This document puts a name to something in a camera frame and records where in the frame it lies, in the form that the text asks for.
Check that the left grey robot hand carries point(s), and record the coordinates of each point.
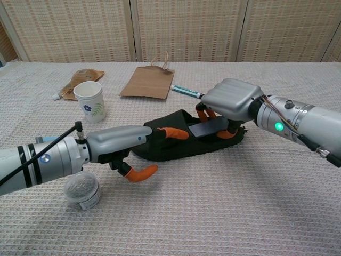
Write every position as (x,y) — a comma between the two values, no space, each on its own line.
(117,137)

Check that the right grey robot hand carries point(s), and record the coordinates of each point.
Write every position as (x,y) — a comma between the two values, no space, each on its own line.
(231,98)

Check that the grey brush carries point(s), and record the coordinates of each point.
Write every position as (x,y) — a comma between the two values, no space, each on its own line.
(205,129)

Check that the black slipper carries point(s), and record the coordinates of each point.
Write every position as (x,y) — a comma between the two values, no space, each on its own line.
(181,149)

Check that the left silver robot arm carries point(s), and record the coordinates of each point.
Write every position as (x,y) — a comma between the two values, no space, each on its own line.
(58,162)

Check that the white floral paper cup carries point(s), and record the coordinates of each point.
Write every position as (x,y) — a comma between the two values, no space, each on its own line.
(90,104)

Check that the green white marker pen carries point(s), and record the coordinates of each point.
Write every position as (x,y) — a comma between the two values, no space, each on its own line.
(186,91)

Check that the brown paper bag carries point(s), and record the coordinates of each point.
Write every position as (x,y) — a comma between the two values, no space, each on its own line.
(149,84)

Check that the clear round clip container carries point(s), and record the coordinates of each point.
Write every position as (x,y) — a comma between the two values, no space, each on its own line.
(82,192)

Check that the light blue cube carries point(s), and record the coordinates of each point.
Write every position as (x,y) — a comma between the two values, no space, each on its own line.
(50,139)

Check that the brown spouted snack pouch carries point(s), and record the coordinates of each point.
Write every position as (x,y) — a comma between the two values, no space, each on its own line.
(80,77)

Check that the bamboo folding screen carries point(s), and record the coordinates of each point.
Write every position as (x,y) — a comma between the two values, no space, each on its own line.
(186,29)

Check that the beige woven tablecloth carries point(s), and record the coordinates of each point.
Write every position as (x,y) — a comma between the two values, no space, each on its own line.
(186,213)

